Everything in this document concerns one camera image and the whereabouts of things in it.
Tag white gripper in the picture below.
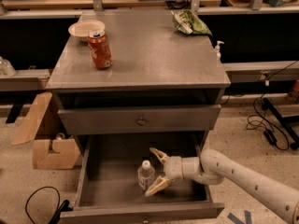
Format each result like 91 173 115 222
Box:
145 147 202 197

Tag clear plastic water bottle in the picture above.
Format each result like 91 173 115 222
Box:
137 160 155 191

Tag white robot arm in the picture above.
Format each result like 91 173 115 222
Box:
145 147 299 224

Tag round brass drawer knob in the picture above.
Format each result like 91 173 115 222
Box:
137 118 146 126

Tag open middle drawer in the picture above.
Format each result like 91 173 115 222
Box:
61 133 224 224

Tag grey drawer cabinet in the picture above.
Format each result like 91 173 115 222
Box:
46 8 232 224

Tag closed top drawer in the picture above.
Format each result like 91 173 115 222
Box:
58 105 221 135

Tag white pump dispenser bottle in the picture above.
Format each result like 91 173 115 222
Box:
215 40 224 61

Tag black stand leg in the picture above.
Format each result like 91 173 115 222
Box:
262 98 299 150

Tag orange soda can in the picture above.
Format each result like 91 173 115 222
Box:
88 30 112 70

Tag cardboard box pieces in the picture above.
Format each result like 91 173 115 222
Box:
12 92 82 170

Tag green chip bag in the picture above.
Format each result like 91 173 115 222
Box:
172 10 211 35

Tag white bowl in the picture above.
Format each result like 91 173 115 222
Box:
68 20 106 42

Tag clear plastic container left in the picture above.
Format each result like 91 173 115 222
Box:
0 57 16 77

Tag black cable on floor left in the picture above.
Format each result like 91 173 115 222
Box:
24 186 73 224

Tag black cable on floor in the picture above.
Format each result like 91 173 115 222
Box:
24 186 73 224
245 60 299 151

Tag black cable on floor right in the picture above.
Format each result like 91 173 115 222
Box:
245 60 299 151

